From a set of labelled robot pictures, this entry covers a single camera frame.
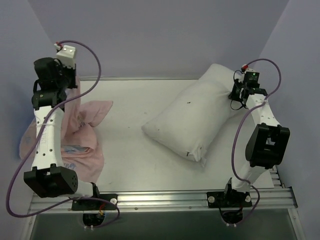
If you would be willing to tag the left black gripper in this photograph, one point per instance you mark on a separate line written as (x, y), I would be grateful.
(70, 78)

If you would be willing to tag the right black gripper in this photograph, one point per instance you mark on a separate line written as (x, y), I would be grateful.
(235, 93)

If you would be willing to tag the white pillow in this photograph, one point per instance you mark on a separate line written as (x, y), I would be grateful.
(191, 122)

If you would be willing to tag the blue pink printed pillowcase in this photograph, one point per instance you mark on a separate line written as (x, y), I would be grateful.
(80, 148)

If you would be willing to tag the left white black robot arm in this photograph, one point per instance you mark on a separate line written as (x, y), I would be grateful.
(48, 177)

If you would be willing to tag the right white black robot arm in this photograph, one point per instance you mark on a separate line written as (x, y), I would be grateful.
(267, 144)

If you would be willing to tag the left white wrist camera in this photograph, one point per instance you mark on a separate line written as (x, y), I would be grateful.
(67, 55)

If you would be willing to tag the back aluminium rail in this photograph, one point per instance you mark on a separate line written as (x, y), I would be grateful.
(160, 78)

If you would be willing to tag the aluminium rail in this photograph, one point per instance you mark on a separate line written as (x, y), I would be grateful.
(195, 200)
(276, 179)
(160, 78)

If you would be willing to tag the right side aluminium rail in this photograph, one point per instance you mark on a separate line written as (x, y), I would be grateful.
(276, 179)

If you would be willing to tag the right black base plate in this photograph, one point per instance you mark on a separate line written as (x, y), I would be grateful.
(218, 199)

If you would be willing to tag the front aluminium rail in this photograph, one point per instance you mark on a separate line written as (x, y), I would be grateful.
(195, 200)

